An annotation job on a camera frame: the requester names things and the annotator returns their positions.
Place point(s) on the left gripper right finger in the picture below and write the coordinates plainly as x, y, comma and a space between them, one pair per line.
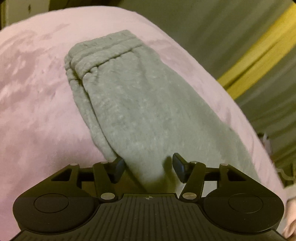
192, 175

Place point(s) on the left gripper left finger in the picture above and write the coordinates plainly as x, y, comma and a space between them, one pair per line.
106, 175

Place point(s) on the grey sweatpants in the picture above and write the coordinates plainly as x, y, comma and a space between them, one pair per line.
138, 108

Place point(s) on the pink fleece bed blanket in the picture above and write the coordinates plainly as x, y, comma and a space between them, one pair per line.
41, 127

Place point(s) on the grey curtain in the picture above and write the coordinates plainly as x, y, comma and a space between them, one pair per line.
217, 34

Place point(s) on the yellow curtain stripe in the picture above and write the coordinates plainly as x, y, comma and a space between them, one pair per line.
271, 47

